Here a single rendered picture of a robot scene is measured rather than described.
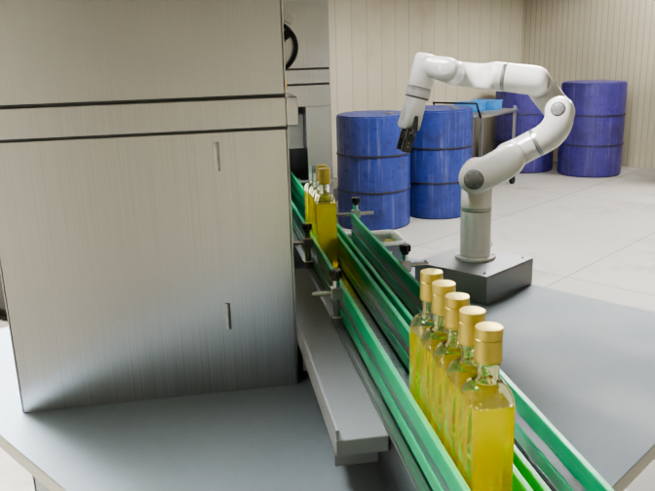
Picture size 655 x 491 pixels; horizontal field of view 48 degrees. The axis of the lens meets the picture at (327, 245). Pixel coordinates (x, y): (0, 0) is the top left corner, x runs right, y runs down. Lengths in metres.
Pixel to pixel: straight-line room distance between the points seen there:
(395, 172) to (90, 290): 4.54
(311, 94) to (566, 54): 6.60
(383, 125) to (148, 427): 4.54
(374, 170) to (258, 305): 4.34
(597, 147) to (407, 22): 2.44
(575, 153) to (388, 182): 3.08
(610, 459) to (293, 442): 0.59
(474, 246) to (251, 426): 1.03
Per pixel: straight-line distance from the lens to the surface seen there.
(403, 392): 1.18
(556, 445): 1.10
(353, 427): 1.25
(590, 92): 8.38
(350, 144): 5.92
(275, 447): 1.46
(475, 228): 2.27
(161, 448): 1.50
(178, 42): 1.51
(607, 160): 8.51
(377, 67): 7.56
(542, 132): 2.22
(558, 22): 9.57
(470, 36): 8.85
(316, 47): 3.17
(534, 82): 2.24
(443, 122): 6.25
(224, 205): 1.55
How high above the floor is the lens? 1.50
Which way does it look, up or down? 15 degrees down
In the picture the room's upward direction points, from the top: 2 degrees counter-clockwise
